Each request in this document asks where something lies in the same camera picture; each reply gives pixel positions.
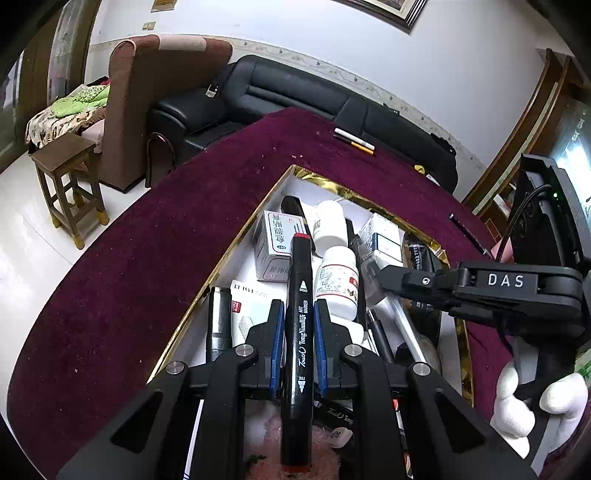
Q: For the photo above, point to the white and yellow pen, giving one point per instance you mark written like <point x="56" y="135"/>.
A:
<point x="353" y="141"/>

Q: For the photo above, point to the brown armchair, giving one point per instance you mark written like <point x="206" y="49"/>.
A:
<point x="134" y="115"/>

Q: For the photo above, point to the white and red box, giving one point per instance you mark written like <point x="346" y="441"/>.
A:
<point x="244" y="314"/>

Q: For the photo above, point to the beige wall plate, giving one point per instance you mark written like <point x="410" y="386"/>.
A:
<point x="164" y="4"/>

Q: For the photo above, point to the plain white pill bottle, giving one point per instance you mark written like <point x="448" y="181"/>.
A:
<point x="330" y="226"/>

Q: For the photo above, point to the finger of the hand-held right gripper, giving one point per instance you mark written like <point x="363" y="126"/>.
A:
<point x="415" y="281"/>

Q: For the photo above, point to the wooden glass-paned doors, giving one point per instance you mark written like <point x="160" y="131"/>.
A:
<point x="64" y="55"/>

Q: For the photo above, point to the silver pen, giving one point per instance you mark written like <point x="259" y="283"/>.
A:
<point x="401" y="318"/>

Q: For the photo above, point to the floral printed blanket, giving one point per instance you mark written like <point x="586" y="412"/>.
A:
<point x="51" y="127"/>

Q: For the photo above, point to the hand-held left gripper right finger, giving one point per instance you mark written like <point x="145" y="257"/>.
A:
<point x="321" y="346"/>

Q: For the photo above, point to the glass screen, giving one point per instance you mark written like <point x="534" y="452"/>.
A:
<point x="575" y="138"/>

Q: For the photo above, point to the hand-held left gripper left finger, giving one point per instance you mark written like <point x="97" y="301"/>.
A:
<point x="277" y="341"/>

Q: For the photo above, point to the green blanket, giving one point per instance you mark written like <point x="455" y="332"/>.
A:
<point x="78" y="99"/>

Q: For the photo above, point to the gold-rimmed white tray box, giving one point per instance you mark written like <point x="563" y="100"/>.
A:
<point x="240" y="270"/>

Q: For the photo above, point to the white red-label pill bottle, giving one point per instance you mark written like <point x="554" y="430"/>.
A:
<point x="334" y="281"/>

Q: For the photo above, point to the black bag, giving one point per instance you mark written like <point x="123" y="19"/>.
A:
<point x="443" y="157"/>

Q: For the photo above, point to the brown wooden stool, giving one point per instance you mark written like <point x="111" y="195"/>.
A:
<point x="64" y="152"/>

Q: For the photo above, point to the long black stick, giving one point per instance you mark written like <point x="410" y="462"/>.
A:
<point x="381" y="334"/>

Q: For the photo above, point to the black leather sofa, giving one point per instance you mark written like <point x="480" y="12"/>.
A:
<point x="286" y="87"/>

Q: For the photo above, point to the white green-striped medicine box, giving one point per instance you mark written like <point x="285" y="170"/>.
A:
<point x="383" y="240"/>

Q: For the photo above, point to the teal-tipped black marker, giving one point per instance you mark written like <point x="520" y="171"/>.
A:
<point x="466" y="230"/>

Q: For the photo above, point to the silver grey tube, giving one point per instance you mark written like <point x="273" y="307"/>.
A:
<point x="219" y="318"/>

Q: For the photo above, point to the flat white medicine box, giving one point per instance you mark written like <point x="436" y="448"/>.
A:
<point x="277" y="244"/>

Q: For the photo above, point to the person's right hand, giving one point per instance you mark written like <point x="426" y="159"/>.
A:
<point x="508" y="406"/>

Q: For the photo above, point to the pink fuzzy ball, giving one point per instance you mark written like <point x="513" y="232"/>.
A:
<point x="268" y="443"/>

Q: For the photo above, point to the framed wall picture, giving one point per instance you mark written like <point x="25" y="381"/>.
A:
<point x="397" y="11"/>

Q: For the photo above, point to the small white bottle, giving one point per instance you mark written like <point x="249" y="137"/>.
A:
<point x="358" y="330"/>

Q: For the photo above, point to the black printed pouch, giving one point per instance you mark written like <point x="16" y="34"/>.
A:
<point x="418" y="254"/>

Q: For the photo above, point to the curved metal chair frame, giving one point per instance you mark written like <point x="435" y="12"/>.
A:
<point x="152" y="152"/>

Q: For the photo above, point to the red-capped black marker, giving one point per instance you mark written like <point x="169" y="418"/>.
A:
<point x="299" y="323"/>

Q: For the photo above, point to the black gold-banded lipstick tube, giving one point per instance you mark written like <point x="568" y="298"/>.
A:
<point x="292" y="206"/>

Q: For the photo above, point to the brown wooden cabinet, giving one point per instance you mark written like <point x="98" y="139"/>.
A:
<point x="540" y="115"/>

